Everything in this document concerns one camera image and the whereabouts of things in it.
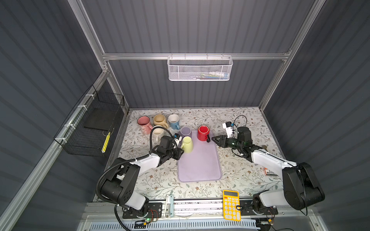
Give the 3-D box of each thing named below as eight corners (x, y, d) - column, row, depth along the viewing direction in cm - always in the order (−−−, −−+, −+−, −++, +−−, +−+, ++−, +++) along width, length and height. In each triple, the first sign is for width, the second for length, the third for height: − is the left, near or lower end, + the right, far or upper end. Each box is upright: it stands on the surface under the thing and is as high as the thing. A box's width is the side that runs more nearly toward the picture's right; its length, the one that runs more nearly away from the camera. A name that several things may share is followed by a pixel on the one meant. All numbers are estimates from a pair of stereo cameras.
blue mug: (168, 133, 106) (167, 125, 99) (169, 122, 113) (168, 114, 105) (179, 133, 106) (178, 125, 99) (179, 122, 113) (178, 114, 105)
